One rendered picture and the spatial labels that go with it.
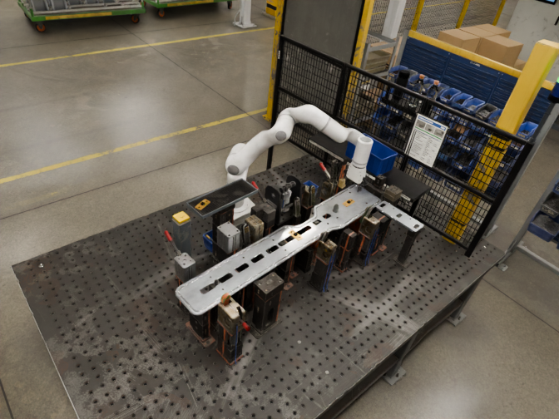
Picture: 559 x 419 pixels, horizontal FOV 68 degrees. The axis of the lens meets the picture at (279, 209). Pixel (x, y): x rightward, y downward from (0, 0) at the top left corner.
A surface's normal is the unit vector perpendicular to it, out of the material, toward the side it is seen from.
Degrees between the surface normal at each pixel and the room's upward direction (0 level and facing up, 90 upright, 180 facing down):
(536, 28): 90
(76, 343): 0
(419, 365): 0
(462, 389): 0
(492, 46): 90
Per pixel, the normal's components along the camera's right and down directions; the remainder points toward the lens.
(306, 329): 0.11, -0.77
